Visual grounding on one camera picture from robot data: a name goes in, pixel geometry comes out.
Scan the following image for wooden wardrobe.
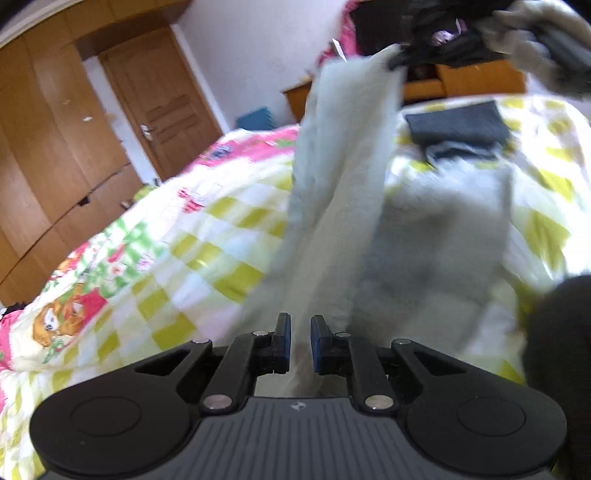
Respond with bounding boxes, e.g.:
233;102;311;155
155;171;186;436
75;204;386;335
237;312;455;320
1;1;186;305

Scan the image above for blue foam mat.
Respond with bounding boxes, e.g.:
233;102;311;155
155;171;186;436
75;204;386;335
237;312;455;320
235;107;276;131

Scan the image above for black folded garment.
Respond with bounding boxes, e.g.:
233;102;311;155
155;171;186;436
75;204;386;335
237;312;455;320
522;275;590;479

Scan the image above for pink bag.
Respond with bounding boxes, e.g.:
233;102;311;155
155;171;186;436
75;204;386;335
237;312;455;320
317;0;362;68

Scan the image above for colourful checked bed quilt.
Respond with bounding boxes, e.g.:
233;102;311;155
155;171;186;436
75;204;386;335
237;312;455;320
1;95;590;479

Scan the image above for grey-green pants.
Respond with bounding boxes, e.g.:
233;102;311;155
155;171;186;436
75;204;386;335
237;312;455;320
240;45;513;397

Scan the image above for folded dark grey pants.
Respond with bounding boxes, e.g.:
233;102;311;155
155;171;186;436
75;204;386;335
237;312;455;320
405;101;511;165

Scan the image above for wooden sideboard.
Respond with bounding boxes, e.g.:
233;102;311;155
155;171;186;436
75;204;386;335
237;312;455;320
281;58;529;125

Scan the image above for right gloved hand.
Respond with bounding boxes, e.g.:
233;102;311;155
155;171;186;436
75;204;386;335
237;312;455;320
479;1;590;100

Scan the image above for brown wooden door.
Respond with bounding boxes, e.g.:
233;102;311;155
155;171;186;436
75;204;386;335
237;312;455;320
99;27;221;180

